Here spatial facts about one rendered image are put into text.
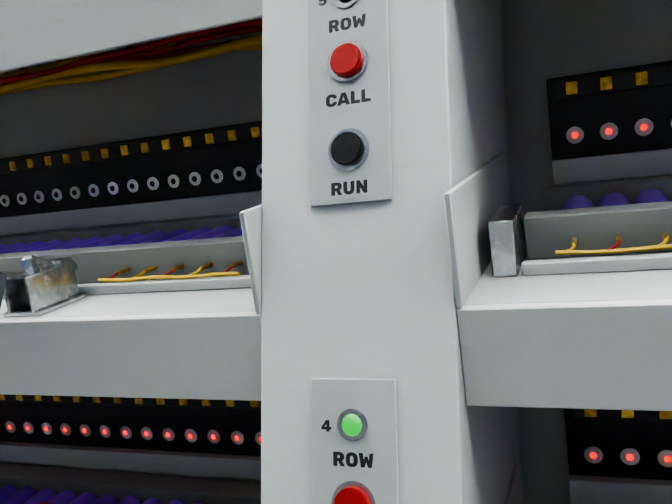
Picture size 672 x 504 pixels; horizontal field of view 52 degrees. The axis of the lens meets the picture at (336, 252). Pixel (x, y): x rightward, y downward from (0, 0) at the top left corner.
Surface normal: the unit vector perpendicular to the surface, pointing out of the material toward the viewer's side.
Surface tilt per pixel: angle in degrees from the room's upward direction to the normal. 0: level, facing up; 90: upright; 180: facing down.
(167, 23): 110
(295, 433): 90
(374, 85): 90
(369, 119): 90
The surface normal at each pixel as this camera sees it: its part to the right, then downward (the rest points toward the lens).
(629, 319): -0.35, 0.22
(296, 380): -0.37, -0.11
